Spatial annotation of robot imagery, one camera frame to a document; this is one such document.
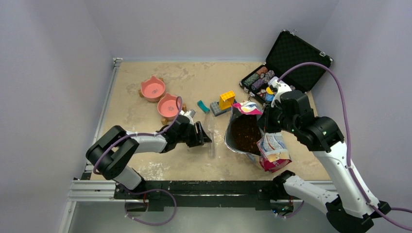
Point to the grey blue toy brick base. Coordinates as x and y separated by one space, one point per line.
216 110

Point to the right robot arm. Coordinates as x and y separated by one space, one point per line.
352 207

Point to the far pink pet bowl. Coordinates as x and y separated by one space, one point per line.
152 89

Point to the black poker chip case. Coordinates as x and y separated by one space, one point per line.
288 50

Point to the colourful pet food bag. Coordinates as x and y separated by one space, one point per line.
243 136

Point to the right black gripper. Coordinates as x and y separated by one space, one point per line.
264 122

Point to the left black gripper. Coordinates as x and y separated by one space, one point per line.
198 138

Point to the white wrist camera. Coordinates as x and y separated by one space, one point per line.
278 88
189 114

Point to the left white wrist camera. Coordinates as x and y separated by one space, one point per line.
189 114

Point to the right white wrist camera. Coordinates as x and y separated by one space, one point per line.
278 88

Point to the near pink pet bowl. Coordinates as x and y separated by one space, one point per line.
168 108

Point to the yellow toy brick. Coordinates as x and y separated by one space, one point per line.
226 99

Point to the teal toy brick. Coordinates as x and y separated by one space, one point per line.
203 107

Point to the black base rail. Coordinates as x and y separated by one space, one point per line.
259 195

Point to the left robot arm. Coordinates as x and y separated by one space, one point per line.
111 154

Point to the clear plastic scoop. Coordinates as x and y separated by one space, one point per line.
209 127

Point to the pink pet bowl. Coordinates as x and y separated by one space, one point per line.
152 89
168 108

